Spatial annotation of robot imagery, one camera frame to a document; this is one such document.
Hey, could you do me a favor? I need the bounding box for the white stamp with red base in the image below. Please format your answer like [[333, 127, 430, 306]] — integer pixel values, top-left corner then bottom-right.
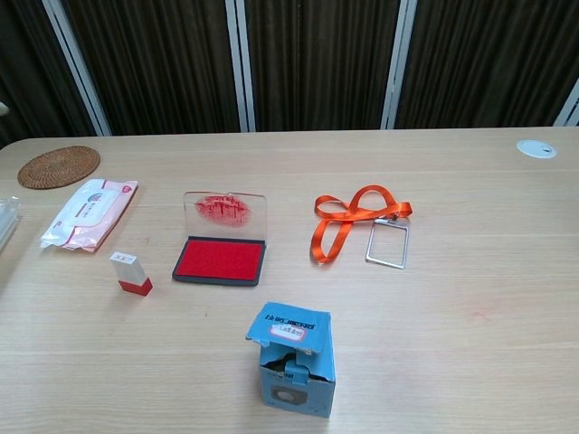
[[109, 251, 154, 297]]

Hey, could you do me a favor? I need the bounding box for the grey partition post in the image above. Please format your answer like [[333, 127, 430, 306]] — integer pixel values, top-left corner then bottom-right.
[[554, 77, 579, 127], [380, 0, 418, 130], [224, 0, 257, 133], [42, 0, 113, 137]]

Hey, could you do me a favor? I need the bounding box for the round woven rattan coaster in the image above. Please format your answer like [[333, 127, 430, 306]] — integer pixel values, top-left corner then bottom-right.
[[17, 145, 101, 190]]

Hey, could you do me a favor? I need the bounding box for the blue cardboard box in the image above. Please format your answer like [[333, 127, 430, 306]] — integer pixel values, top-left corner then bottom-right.
[[245, 301, 337, 420]]

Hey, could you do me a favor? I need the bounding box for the orange lanyard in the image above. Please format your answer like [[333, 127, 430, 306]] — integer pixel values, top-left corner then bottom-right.
[[309, 184, 413, 265]]

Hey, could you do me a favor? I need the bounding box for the red ink pad with clear lid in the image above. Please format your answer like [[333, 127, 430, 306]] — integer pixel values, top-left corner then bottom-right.
[[171, 191, 268, 288]]

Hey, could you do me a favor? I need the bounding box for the clear plastic container edge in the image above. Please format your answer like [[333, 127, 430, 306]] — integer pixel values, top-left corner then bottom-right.
[[0, 195, 23, 254]]

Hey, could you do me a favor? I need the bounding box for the white cable grommet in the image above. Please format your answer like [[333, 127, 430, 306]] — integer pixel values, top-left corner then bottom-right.
[[516, 139, 557, 159]]

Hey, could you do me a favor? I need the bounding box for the wet wipes pack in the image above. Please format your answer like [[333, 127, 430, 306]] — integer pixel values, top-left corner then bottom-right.
[[40, 178, 139, 254]]

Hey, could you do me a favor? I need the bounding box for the clear badge holder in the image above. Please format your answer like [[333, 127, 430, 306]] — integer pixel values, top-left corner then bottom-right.
[[365, 217, 410, 270]]

